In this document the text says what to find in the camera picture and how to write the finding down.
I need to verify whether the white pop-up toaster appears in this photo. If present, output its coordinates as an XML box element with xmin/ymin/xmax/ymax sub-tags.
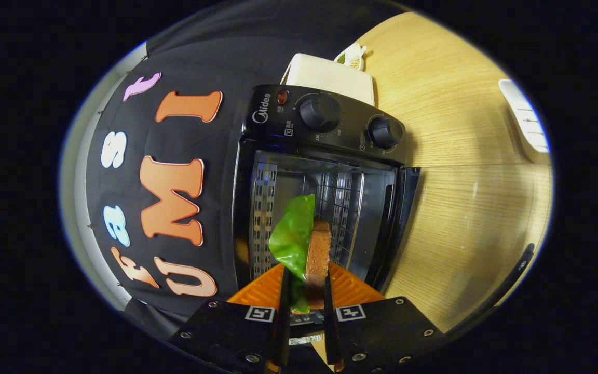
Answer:
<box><xmin>281</xmin><ymin>53</ymin><xmax>376</xmax><ymax>106</ymax></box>

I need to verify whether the bread and lettuce sandwich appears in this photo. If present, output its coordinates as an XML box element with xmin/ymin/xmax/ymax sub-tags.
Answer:
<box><xmin>268</xmin><ymin>194</ymin><xmax>332</xmax><ymax>314</ymax></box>

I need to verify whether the small white bean dish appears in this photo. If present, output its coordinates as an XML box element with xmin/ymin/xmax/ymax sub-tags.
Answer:
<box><xmin>334</xmin><ymin>43</ymin><xmax>367</xmax><ymax>72</ymax></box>

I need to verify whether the white square plate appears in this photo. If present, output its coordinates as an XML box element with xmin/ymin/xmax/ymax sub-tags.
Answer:
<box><xmin>499</xmin><ymin>79</ymin><xmax>551</xmax><ymax>166</ymax></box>

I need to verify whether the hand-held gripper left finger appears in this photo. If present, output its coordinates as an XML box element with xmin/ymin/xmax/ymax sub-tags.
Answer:
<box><xmin>168</xmin><ymin>263</ymin><xmax>292</xmax><ymax>374</ymax></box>

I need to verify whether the black toaster oven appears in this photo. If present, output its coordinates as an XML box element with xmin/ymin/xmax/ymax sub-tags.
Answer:
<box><xmin>232</xmin><ymin>84</ymin><xmax>537</xmax><ymax>336</ymax></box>

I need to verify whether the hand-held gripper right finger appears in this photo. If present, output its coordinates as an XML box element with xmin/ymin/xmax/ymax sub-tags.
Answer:
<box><xmin>322</xmin><ymin>261</ymin><xmax>444</xmax><ymax>374</ymax></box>

